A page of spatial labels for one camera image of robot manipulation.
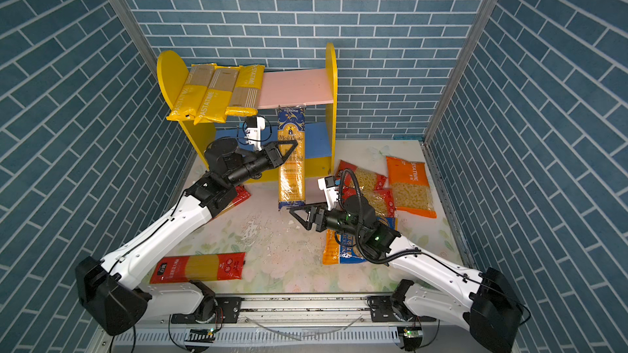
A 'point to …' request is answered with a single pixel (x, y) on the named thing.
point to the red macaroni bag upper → (365, 177)
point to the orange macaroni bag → (410, 185)
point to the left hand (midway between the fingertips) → (297, 143)
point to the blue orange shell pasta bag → (343, 247)
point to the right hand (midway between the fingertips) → (293, 208)
